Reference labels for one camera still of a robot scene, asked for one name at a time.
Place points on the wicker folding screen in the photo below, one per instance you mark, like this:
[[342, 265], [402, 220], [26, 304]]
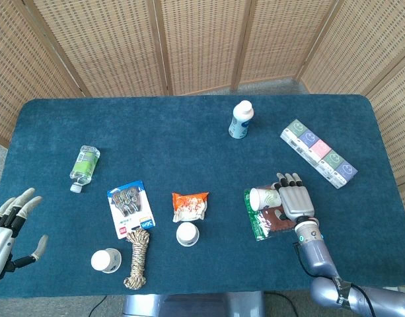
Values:
[[202, 43]]

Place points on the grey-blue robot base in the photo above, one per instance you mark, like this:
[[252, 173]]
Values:
[[189, 305]]

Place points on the white floral paper cup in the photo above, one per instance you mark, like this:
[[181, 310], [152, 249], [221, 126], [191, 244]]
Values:
[[265, 198], [104, 261], [187, 234]]

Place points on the orange white snack packet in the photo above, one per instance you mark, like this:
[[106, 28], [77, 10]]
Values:
[[189, 206]]

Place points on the white drink bottle blue label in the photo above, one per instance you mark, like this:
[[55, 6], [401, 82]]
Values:
[[240, 122]]

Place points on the pastel tissue multipack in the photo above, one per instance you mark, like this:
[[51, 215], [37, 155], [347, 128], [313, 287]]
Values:
[[319, 152]]

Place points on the zip bag brown cloths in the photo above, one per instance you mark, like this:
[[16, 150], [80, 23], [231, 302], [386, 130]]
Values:
[[260, 228]]

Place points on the blue tablecloth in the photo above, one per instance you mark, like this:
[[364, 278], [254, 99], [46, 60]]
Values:
[[189, 158]]

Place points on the correction tape blister pack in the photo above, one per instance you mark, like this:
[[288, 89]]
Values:
[[129, 204]]

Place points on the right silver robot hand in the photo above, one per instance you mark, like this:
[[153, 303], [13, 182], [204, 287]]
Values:
[[296, 201]]

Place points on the clear bottle green label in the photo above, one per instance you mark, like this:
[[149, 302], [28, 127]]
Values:
[[85, 163]]

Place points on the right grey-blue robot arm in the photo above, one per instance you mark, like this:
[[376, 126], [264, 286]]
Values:
[[316, 254]]

